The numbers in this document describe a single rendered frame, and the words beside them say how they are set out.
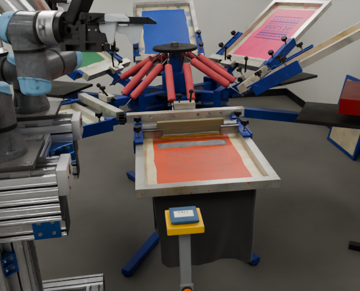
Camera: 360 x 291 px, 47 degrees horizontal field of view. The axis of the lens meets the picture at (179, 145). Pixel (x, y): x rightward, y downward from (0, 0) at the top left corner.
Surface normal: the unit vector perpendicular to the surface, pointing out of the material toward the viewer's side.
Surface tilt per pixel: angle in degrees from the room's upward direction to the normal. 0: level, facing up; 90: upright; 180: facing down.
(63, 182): 90
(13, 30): 90
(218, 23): 90
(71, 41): 82
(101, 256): 0
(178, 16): 32
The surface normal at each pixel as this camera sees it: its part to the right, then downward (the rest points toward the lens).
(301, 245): -0.03, -0.93
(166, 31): 0.03, -0.59
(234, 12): 0.10, 0.37
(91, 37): -0.30, 0.23
